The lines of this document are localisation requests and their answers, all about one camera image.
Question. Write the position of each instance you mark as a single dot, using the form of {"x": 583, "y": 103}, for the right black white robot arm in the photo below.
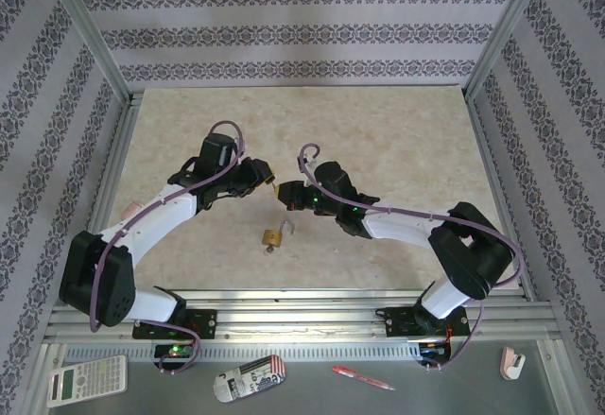
{"x": 402, "y": 226}

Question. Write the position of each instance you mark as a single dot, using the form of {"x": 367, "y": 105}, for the pink white correction tape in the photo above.
{"x": 510, "y": 363}

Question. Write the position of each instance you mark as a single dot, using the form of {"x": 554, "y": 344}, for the aluminium rail beam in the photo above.
{"x": 302, "y": 320}

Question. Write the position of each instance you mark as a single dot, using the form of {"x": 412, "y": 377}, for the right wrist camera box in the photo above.
{"x": 309, "y": 176}

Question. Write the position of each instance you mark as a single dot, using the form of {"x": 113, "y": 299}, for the printed pencil case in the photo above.
{"x": 248, "y": 379}

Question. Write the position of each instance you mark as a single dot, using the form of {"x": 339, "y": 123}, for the aluminium side rail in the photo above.
{"x": 114, "y": 169}
{"x": 491, "y": 169}

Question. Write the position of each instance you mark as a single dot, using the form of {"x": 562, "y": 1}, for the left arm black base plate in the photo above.
{"x": 205, "y": 323}

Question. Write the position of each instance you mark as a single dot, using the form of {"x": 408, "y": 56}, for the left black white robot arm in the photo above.
{"x": 156, "y": 212}

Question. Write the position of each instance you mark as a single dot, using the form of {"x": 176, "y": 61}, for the white scientific calculator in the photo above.
{"x": 87, "y": 382}

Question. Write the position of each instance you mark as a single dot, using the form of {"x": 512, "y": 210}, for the aluminium frame post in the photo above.
{"x": 508, "y": 22}
{"x": 85, "y": 22}

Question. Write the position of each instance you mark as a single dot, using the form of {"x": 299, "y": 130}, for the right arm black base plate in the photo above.
{"x": 399, "y": 323}

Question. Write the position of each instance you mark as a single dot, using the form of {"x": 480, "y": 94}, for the red pen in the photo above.
{"x": 359, "y": 377}

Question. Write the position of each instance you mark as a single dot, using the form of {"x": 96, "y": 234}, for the brass padlock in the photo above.
{"x": 272, "y": 237}

